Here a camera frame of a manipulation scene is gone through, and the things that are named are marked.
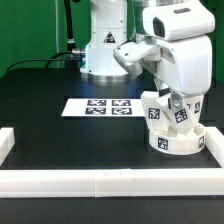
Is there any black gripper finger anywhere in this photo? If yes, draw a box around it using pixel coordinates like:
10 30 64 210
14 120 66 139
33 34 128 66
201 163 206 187
154 78 170 97
168 91 183 111

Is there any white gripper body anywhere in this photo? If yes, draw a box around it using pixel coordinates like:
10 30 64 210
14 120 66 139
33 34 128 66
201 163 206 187
141 34 214 98

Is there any white round stool seat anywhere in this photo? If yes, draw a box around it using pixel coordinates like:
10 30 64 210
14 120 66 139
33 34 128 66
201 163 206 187
149 124 206 155

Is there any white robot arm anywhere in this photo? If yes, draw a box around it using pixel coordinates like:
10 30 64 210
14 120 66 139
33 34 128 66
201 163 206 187
81 0 215 108

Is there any white right fence bar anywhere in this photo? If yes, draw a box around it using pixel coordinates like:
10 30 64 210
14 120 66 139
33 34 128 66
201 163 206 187
206 127 224 169

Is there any white fence bar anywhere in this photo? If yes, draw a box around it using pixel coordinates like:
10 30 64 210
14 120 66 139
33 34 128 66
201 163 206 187
206 127 224 169
0 127 15 166
0 168 224 198

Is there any white front fence bar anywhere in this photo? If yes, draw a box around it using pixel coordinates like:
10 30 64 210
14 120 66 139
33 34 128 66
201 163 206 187
0 168 224 198

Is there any white tag sheet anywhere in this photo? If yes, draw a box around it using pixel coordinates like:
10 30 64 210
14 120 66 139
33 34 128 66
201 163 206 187
62 98 144 117

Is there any black vertical pole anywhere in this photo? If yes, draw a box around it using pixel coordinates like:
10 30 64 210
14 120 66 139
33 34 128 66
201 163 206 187
64 0 77 70

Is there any white left fence bar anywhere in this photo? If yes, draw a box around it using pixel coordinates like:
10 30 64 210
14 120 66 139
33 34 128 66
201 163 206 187
0 127 15 166

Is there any black cable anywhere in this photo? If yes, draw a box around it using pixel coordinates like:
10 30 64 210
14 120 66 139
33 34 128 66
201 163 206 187
4 48 87 76

